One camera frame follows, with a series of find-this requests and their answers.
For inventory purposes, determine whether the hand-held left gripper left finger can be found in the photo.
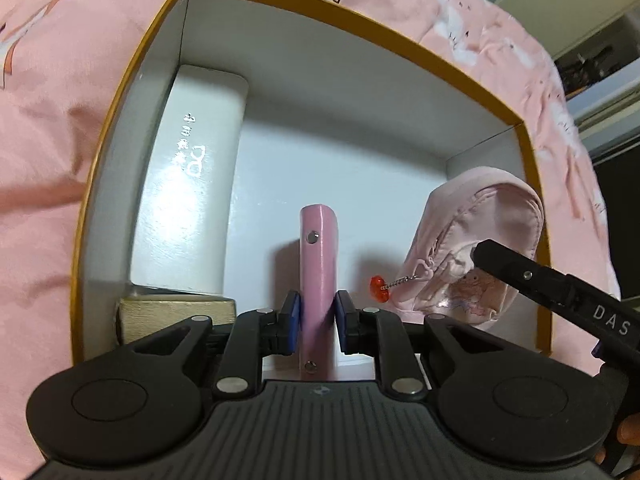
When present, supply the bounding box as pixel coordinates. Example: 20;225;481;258
120;290;302;402

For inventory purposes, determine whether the light grey glasses case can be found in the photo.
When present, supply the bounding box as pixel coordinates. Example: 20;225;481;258
129;64;249;295

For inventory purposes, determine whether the orange cardboard box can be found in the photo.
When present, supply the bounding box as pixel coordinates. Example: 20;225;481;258
70;0;553;367

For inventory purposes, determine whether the pink leather case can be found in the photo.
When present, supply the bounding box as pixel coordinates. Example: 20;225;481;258
299;204;341;382

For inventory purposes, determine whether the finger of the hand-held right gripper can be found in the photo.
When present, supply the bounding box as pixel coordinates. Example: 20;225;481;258
471;239;576;318

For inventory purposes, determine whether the red bead charm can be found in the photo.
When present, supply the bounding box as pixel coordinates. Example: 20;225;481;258
369;274;422;304

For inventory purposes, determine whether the person's right hand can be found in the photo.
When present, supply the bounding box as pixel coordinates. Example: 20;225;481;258
594;416;640;467

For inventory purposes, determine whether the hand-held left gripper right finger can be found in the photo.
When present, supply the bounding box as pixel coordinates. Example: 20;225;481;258
334;289;522;395

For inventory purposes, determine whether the pink printed blanket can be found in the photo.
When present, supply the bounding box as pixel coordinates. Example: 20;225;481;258
0;0;626;480

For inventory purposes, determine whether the pink fabric pouch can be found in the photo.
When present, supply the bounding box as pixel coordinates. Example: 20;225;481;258
395;167;545;332

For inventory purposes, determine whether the small gold box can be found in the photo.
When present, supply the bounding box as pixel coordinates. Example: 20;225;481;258
116;296;237;347

